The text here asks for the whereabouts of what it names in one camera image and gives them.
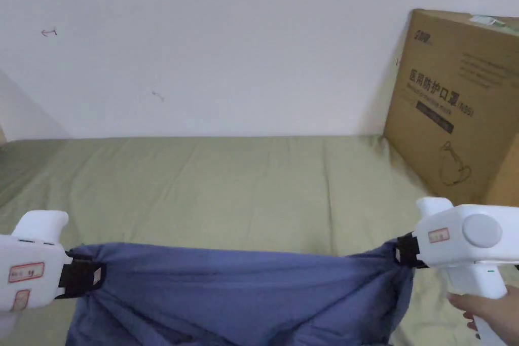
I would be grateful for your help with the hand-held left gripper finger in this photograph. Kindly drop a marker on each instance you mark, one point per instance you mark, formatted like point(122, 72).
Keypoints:
point(90, 277)

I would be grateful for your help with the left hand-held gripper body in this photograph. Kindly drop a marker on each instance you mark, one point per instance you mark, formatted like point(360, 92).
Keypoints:
point(28, 252)

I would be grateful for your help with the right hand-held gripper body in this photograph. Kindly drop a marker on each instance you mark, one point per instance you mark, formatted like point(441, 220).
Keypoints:
point(466, 240)

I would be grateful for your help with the dark blue garment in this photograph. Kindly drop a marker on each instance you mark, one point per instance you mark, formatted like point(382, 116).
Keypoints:
point(243, 293)

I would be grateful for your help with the brown cardboard carton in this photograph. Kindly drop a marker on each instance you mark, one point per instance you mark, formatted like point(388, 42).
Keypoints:
point(458, 111)

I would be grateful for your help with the bed with pale green sheet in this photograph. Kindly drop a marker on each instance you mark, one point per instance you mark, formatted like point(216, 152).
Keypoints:
point(202, 184)

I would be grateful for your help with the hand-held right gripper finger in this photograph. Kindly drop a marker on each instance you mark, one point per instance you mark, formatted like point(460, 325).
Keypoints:
point(400, 252)

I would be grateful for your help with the person's right hand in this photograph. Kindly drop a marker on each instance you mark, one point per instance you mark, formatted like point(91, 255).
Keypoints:
point(486, 305)

